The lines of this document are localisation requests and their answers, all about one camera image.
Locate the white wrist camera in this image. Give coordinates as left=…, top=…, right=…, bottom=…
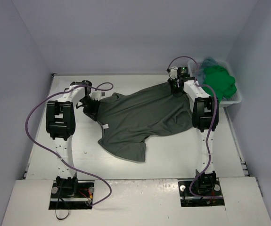
left=166, top=66, right=178, bottom=80
left=91, top=91, right=105, bottom=101

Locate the purple cable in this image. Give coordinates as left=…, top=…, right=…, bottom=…
left=167, top=56, right=220, bottom=198
left=25, top=82, right=114, bottom=207

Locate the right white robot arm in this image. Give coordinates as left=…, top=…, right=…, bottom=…
left=167, top=67, right=222, bottom=200

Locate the green t shirt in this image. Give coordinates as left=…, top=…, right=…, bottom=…
left=202, top=65, right=237, bottom=102

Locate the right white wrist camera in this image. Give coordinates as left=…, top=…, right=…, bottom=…
left=166, top=66, right=178, bottom=80

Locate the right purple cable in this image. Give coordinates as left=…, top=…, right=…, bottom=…
left=167, top=56, right=220, bottom=198

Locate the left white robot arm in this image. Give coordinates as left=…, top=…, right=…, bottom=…
left=46, top=80, right=101, bottom=198

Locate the grey t shirt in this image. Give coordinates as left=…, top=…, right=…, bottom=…
left=97, top=82, right=192, bottom=162

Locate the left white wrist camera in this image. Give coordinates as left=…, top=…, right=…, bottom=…
left=91, top=91, right=105, bottom=101

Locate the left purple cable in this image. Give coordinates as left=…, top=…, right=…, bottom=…
left=25, top=82, right=114, bottom=207

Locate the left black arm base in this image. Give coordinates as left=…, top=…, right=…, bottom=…
left=49, top=181, right=95, bottom=221

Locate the white plastic basket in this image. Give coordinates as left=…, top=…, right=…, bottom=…
left=188, top=60, right=242, bottom=107

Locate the teal cloth in basket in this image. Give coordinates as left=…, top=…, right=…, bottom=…
left=196, top=56, right=218, bottom=85

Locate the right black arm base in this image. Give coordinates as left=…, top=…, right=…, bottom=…
left=178, top=179, right=225, bottom=208

